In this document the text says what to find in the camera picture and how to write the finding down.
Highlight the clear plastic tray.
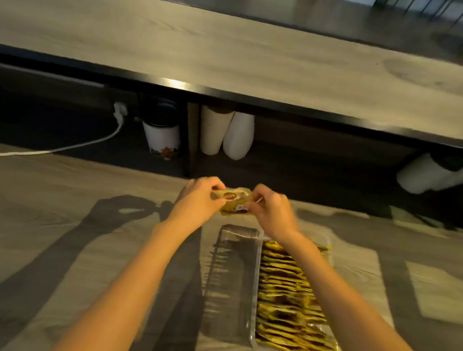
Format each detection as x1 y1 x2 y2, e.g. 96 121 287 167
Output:
197 222 269 348

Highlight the white cup with black lid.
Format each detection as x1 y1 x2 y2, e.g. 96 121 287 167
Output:
134 95 186 162

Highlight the person's right forearm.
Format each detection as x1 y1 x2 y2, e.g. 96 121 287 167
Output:
268 230 463 351

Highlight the clear plastic wrapper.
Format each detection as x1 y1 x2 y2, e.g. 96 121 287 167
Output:
193 214 405 351

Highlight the row of yellow packets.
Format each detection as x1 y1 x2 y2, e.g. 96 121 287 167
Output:
251 237 353 351

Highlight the person's right hand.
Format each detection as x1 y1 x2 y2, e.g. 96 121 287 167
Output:
241 182 305 246

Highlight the yellow snack packet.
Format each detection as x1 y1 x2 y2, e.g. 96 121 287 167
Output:
210 184 264 220

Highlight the person's left hand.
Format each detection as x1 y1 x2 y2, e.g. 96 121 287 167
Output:
167 172 229 234

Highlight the black metal chair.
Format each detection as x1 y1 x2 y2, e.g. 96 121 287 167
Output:
372 0 463 26

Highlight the person's left forearm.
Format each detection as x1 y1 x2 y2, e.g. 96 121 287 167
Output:
48 207 203 351

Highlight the white power cable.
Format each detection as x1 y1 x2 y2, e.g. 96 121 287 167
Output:
0 100 126 172

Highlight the stack of white paper cups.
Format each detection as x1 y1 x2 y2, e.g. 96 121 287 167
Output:
394 149 457 199
221 111 257 162
196 105 236 157

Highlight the white power plug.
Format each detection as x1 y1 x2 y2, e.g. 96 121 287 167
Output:
112 101 129 125

